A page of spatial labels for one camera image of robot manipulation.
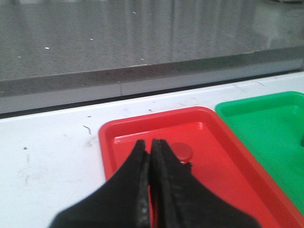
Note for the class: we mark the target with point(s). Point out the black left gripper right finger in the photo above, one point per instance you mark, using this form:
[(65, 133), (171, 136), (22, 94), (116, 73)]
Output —
[(179, 200)]

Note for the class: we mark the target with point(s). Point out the green plastic tray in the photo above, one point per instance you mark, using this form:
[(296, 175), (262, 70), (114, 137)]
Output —
[(272, 128)]

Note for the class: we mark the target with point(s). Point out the grey stone counter slab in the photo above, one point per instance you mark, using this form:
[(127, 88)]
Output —
[(50, 45)]

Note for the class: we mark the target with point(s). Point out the red plastic tray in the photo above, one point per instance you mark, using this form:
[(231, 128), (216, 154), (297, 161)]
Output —
[(220, 161)]

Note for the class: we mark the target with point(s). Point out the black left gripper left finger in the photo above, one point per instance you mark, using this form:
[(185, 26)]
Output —
[(122, 202)]

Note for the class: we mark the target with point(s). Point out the red mushroom push button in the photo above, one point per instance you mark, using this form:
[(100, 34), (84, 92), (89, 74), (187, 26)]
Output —
[(183, 152)]

